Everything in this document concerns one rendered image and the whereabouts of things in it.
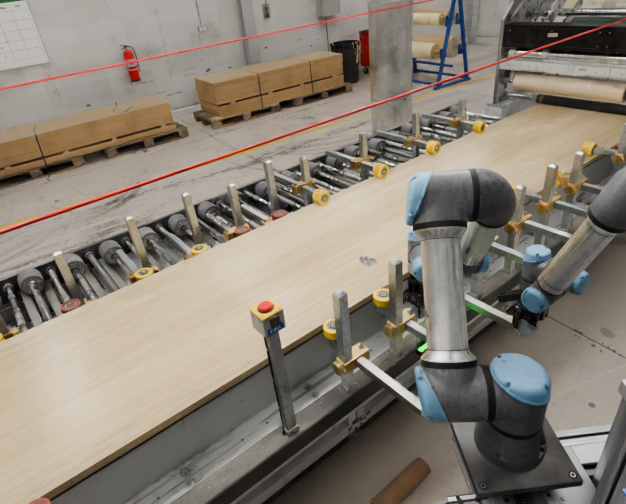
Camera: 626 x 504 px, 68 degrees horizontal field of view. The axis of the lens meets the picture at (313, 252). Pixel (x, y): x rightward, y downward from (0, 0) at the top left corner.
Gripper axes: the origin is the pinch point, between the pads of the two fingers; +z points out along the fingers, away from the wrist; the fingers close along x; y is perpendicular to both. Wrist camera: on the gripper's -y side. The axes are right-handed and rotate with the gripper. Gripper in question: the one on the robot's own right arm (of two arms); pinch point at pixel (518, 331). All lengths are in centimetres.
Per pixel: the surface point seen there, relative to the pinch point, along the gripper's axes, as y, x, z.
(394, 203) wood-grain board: -92, 35, -9
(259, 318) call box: -29, -84, -39
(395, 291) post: -29.6, -30.8, -19.3
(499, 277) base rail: -32, 39, 12
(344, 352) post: -30, -56, -7
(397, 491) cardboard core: -20, -43, 75
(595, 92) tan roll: -84, 225, -23
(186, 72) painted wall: -729, 203, 6
